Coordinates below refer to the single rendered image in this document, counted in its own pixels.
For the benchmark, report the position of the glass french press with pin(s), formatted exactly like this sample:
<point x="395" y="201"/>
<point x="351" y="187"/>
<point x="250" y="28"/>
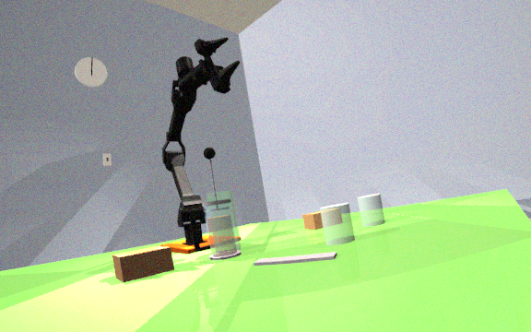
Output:
<point x="219" y="224"/>

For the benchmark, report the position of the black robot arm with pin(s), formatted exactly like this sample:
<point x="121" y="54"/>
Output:
<point x="183" y="100"/>

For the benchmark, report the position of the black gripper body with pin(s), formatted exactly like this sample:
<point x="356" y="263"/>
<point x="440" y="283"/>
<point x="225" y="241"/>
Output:
<point x="206" y="70"/>

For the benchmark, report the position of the white flat bar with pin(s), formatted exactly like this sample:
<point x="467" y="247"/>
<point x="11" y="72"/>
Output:
<point x="295" y="259"/>

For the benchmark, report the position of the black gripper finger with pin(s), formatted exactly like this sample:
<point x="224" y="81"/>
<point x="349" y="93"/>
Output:
<point x="213" y="45"/>
<point x="225" y="73"/>

